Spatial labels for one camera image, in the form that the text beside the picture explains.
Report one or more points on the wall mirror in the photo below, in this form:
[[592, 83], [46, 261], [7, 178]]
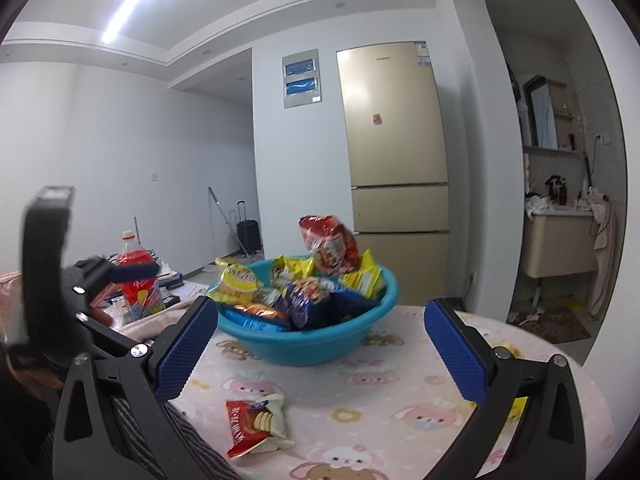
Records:
[[542, 115]]

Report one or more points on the fridge energy label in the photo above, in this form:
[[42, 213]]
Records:
[[422, 54]]

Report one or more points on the large yellow potato chip bag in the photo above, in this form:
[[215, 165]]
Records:
[[362, 280]]

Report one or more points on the stack of papers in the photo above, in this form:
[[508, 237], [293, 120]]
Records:
[[170, 275]]

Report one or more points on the grey electrical panel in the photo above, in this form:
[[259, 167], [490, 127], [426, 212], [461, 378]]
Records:
[[300, 80]]

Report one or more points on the white mop pole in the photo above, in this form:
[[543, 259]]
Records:
[[220, 215]]

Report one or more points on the red iced tea bottle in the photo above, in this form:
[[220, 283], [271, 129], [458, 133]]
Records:
[[140, 290]]

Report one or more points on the pink hanging towel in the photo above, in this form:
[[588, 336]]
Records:
[[605, 260]]

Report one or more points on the blue plastic basin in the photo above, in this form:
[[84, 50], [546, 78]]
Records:
[[310, 347]]

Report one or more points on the red orange snack bag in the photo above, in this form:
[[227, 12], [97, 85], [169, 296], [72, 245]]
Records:
[[330, 245]]

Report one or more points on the pink printed tablecloth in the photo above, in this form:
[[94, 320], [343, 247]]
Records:
[[380, 395]]

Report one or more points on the black suitcase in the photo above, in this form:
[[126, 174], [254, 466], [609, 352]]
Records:
[[248, 235]]

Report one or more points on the beige sink cabinet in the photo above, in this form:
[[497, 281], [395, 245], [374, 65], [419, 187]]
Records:
[[560, 245]]

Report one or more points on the dark blue snack packet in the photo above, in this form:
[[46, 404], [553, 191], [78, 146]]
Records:
[[350, 310]]

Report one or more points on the small black box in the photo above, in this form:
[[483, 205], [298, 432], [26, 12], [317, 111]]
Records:
[[172, 301]]

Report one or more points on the small yellow barcode chip packet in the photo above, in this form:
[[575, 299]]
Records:
[[520, 407]]

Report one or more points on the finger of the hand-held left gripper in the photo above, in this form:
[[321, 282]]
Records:
[[135, 272], [107, 335]]

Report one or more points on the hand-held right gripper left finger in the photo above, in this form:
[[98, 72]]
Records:
[[185, 350]]

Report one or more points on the white wall outlet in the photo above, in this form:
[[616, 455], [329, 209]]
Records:
[[603, 138]]

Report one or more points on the person's left hand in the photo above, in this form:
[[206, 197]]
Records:
[[37, 380]]

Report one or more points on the red cracker packet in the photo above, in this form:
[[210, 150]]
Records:
[[252, 422]]

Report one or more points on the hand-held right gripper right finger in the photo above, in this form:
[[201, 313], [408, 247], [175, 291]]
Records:
[[455, 350]]

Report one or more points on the orange blue snack packet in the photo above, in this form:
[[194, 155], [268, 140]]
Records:
[[257, 314]]

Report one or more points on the pink fridge sticker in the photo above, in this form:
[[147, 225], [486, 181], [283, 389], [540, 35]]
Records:
[[376, 119]]

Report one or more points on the yellow green snack packet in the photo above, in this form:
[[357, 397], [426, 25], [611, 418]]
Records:
[[235, 280]]

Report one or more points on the gold refrigerator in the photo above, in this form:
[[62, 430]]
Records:
[[395, 160]]

